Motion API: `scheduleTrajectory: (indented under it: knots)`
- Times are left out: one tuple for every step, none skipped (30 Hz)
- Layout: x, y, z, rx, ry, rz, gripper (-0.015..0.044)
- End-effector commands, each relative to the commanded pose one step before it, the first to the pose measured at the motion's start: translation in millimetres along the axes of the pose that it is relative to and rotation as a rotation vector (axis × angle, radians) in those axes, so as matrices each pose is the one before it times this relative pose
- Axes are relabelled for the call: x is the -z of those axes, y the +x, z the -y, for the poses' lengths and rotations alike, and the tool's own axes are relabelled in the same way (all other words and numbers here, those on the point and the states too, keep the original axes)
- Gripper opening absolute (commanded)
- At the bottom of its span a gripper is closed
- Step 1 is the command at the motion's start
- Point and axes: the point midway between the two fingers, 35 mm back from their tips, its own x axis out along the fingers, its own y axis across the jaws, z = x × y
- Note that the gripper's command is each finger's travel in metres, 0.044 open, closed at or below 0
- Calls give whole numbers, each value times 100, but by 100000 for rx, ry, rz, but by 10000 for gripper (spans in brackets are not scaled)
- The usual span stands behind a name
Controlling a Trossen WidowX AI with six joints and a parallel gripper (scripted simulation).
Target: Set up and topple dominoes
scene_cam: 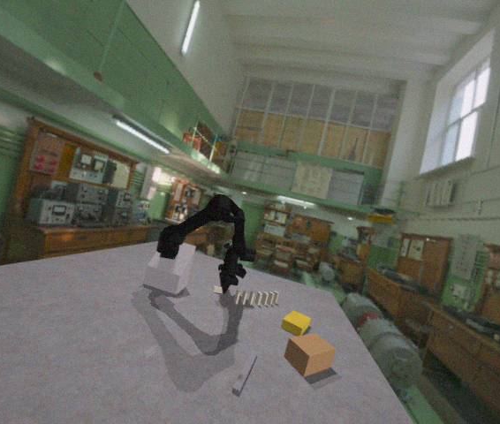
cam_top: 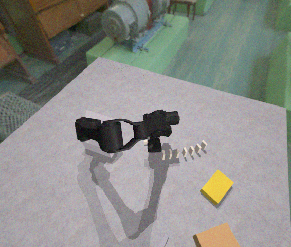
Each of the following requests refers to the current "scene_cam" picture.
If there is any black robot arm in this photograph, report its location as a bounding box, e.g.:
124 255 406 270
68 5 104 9
157 194 256 262

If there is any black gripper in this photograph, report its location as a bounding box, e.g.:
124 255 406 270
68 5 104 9
218 258 239 294

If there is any yellow rectangular block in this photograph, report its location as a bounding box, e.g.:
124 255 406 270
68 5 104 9
281 310 310 336

